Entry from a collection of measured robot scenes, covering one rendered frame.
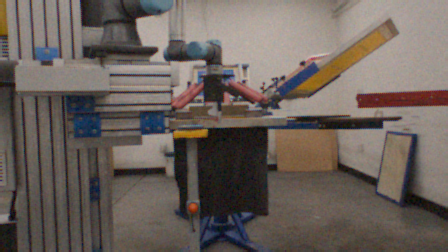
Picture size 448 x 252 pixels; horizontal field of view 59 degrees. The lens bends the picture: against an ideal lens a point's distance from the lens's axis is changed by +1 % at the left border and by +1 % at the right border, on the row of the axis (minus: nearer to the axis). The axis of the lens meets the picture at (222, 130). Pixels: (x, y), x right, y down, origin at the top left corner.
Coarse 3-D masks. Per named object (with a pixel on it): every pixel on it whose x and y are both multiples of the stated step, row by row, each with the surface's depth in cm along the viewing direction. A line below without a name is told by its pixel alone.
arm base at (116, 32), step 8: (104, 24) 140; (112, 24) 137; (120, 24) 137; (128, 24) 138; (136, 24) 143; (104, 32) 139; (112, 32) 137; (120, 32) 136; (128, 32) 138; (136, 32) 141; (104, 40) 137; (112, 40) 136; (120, 40) 136; (128, 40) 137; (136, 40) 141
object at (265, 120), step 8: (176, 120) 171; (184, 120) 171; (192, 120) 171; (200, 120) 171; (208, 120) 171; (216, 120) 172; (224, 120) 172; (232, 120) 172; (240, 120) 172; (248, 120) 172; (256, 120) 172; (264, 120) 172; (272, 120) 172; (280, 120) 172; (176, 128) 171
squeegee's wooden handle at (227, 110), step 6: (192, 108) 230; (198, 108) 230; (204, 108) 230; (210, 108) 230; (222, 108) 230; (228, 108) 230; (234, 108) 230; (240, 108) 230; (246, 108) 231; (198, 114) 230; (204, 114) 230; (222, 114) 231; (228, 114) 231; (234, 114) 231; (240, 114) 231
